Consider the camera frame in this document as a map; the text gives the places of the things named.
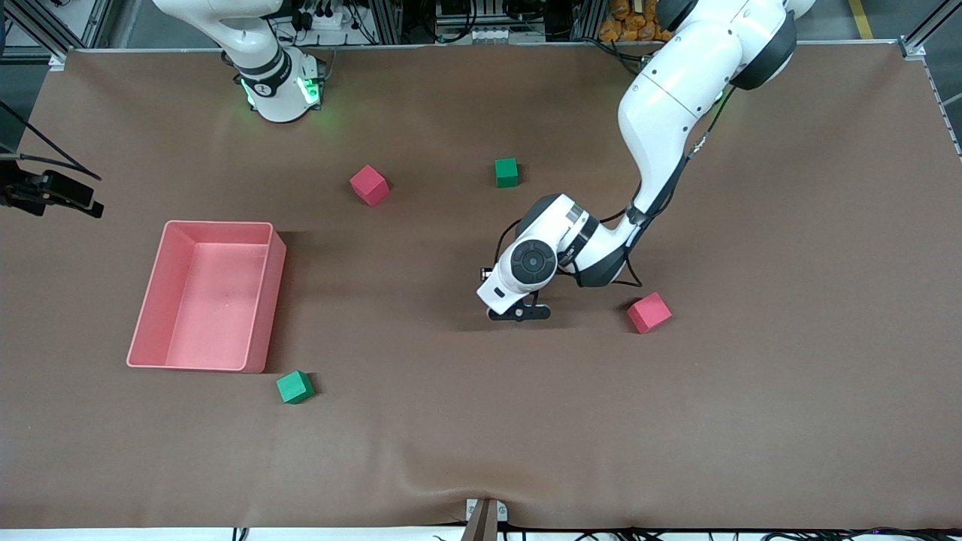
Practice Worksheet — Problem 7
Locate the pink foam cube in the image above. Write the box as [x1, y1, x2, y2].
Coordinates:
[627, 292, 673, 334]
[349, 165, 390, 207]

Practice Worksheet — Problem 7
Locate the aluminium frame rail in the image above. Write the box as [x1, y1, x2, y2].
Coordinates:
[898, 0, 962, 61]
[0, 0, 113, 65]

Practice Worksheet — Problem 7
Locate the pile of orange bags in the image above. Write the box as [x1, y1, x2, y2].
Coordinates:
[599, 0, 673, 44]

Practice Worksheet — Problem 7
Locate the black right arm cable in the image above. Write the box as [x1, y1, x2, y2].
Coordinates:
[0, 100, 102, 181]

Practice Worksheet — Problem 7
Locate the pink plastic tray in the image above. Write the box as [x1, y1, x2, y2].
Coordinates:
[126, 220, 287, 374]

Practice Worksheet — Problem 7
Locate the white power strip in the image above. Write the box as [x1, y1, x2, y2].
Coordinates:
[293, 4, 362, 31]

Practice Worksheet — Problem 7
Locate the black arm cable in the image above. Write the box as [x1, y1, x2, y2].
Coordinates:
[496, 86, 737, 289]
[0, 100, 102, 181]

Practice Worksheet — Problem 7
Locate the metal table clamp bracket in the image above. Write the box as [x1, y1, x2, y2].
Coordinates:
[461, 498, 509, 541]

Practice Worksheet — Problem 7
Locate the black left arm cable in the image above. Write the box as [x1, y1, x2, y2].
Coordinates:
[496, 86, 737, 289]

